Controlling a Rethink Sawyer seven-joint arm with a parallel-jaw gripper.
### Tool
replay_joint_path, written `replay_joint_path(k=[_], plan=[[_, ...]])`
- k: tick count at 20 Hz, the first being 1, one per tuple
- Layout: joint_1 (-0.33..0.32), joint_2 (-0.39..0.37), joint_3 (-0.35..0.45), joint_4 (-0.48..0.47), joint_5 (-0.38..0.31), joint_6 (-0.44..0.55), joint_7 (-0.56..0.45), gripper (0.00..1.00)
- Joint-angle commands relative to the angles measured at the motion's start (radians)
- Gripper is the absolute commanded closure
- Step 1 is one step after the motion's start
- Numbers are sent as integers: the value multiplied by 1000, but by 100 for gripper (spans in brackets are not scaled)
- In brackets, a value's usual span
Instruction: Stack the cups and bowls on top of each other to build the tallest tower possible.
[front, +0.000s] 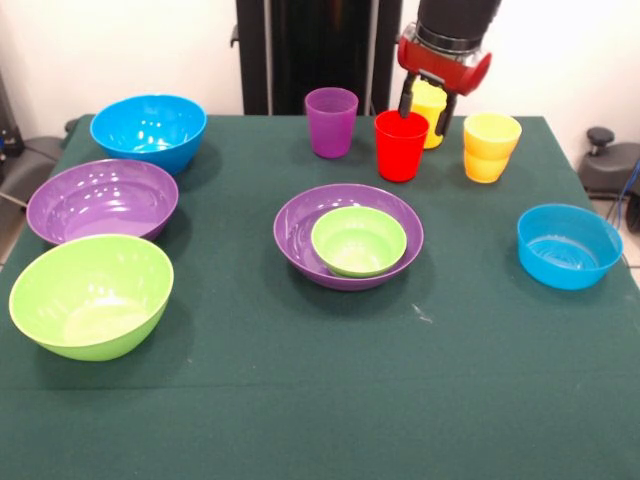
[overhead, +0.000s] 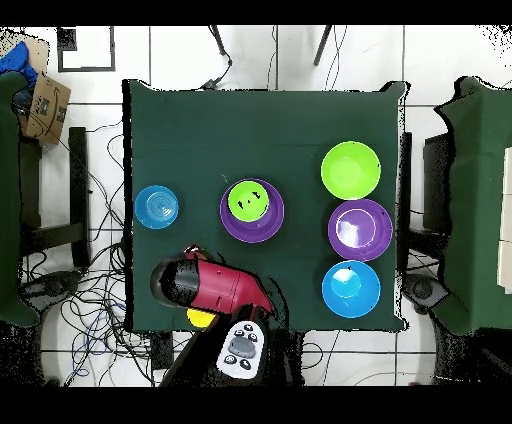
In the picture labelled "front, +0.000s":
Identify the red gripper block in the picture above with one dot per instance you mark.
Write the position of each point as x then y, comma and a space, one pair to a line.
445, 67

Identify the red cup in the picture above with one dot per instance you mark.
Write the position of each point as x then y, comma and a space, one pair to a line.
400, 150

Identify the small green bowl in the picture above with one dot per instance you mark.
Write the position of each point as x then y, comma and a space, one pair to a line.
359, 242

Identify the purple bowl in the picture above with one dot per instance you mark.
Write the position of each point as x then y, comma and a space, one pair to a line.
295, 225
102, 200

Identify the yellow cup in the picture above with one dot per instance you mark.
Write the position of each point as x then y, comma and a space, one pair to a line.
491, 150
427, 105

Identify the purple cup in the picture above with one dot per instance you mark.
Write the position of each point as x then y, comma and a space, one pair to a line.
332, 125

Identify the small blue bowl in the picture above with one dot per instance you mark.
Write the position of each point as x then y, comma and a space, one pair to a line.
570, 245

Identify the large blue bowl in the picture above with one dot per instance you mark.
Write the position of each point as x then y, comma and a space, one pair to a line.
148, 135

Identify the dark green tablecloth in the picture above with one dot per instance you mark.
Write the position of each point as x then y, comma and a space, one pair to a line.
320, 375

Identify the large green bowl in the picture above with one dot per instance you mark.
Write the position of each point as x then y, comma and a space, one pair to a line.
92, 300

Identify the black equipment rack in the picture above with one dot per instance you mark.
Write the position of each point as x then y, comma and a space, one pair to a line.
6, 125

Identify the grey pedestal foot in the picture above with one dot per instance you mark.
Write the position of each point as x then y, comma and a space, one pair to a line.
30, 160
607, 162

